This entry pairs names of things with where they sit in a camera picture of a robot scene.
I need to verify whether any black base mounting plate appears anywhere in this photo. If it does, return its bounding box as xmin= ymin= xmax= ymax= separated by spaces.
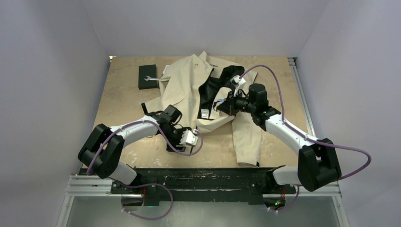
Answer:
xmin=106 ymin=167 xmax=296 ymax=206

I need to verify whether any black pouch with wrench logo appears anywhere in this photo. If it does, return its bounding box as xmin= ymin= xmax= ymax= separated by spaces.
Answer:
xmin=138 ymin=64 xmax=159 ymax=90

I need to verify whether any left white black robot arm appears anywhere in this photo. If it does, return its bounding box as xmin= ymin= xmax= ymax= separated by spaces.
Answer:
xmin=78 ymin=105 xmax=198 ymax=193

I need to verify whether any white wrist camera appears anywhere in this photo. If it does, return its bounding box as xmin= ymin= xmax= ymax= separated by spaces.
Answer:
xmin=230 ymin=75 xmax=246 ymax=96
xmin=180 ymin=129 xmax=198 ymax=147

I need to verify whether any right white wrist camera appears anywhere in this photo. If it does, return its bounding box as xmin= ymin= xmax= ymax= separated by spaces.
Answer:
xmin=230 ymin=75 xmax=246 ymax=96

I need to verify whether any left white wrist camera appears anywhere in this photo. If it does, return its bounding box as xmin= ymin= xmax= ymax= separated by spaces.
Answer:
xmin=180 ymin=129 xmax=198 ymax=147

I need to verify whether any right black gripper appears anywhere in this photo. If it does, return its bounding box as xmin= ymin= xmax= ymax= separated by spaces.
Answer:
xmin=217 ymin=88 xmax=256 ymax=116

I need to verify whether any beige jacket with black lining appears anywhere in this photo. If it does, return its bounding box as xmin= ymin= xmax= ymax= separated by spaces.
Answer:
xmin=145 ymin=52 xmax=262 ymax=168

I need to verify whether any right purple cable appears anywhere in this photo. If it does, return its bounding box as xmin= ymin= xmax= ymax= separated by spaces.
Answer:
xmin=239 ymin=65 xmax=372 ymax=214

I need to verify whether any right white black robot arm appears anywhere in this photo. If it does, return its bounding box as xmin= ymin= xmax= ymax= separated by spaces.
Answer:
xmin=216 ymin=83 xmax=342 ymax=192

